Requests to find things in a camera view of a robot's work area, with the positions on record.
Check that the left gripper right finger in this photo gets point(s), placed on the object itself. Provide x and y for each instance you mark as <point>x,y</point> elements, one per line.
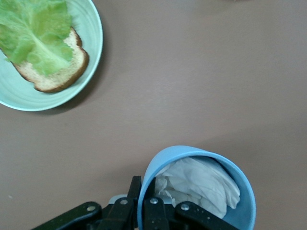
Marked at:
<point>154,215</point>

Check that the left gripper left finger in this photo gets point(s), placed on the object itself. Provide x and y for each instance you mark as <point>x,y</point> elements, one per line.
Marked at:
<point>115,215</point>

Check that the white paper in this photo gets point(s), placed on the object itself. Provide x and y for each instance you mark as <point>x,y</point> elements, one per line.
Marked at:
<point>204,184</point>

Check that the blue plastic cup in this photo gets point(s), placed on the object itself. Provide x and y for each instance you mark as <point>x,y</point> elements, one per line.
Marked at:
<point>244,203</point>

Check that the toasted bread slice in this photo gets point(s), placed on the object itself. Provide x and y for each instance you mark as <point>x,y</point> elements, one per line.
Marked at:
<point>62,81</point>

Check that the pale green plate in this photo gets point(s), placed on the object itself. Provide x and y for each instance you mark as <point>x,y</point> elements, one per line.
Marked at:
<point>88,36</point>

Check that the green lettuce leaf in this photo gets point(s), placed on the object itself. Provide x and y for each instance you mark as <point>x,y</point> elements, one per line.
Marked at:
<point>31,36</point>

